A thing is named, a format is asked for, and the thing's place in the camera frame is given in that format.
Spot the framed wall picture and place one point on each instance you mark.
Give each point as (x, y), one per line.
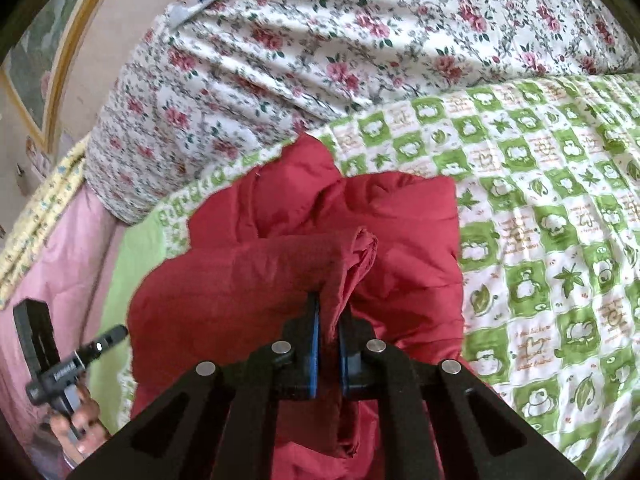
(35, 55)

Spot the floral rose quilt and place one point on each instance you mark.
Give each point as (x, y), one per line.
(350, 45)

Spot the pink blanket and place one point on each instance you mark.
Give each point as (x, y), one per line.
(50, 270)

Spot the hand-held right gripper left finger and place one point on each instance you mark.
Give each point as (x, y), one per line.
(313, 345)

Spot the person's left hand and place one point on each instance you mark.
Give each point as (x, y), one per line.
(80, 430)

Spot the green checkered blanket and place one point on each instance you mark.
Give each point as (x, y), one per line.
(540, 240)

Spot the red quilted blanket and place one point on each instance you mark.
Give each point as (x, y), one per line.
(280, 240)

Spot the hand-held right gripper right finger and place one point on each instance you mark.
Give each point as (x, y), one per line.
(343, 350)

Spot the yellow patterned cloth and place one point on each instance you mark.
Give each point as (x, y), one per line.
(35, 220)

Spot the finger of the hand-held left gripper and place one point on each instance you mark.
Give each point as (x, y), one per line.
(31, 330)
(107, 339)

